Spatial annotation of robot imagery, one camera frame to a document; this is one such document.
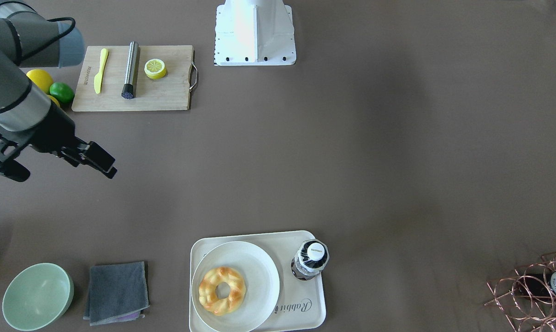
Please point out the dark tea bottle on tray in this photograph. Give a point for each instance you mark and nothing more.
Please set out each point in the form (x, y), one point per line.
(310, 260)

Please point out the copper wire bottle rack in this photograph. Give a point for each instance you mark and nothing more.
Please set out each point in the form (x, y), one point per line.
(525, 297)

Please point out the whole lemon rear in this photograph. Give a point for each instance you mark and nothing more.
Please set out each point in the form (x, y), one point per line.
(41, 78)

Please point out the whole lemon front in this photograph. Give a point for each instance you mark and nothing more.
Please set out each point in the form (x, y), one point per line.
(54, 100)

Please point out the cream rabbit serving tray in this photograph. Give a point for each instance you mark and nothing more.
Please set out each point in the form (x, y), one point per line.
(300, 304)

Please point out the halved lemon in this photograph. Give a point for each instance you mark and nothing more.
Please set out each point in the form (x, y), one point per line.
(155, 69)

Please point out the glazed twisted ring donut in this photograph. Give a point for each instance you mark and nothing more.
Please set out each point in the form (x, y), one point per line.
(222, 290)

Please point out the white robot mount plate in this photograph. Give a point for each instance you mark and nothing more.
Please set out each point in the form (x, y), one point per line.
(254, 33)

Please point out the tea bottle in rack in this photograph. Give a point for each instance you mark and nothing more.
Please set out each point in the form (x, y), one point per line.
(554, 286)

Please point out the whole lemon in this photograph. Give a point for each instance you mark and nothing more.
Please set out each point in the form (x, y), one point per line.
(41, 78)
(54, 100)

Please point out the green lime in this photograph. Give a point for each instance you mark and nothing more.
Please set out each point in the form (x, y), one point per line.
(62, 92)

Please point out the dark grey folded cloth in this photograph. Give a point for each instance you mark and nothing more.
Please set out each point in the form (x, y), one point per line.
(117, 293)

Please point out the mint green bowl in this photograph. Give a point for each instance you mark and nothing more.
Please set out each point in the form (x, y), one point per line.
(37, 296)

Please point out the steel muddler black tip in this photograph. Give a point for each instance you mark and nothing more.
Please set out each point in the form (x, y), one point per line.
(129, 90)

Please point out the yellow plastic knife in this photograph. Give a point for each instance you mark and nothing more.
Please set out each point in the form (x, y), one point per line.
(98, 79)

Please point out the wooden cutting board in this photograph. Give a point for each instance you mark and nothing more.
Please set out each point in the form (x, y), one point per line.
(170, 93)

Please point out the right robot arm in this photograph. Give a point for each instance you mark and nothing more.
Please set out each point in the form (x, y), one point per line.
(28, 117)

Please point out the light grey round plate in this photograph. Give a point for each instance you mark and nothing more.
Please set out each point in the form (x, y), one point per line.
(261, 279)

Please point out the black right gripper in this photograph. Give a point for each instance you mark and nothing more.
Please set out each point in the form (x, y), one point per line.
(52, 132)

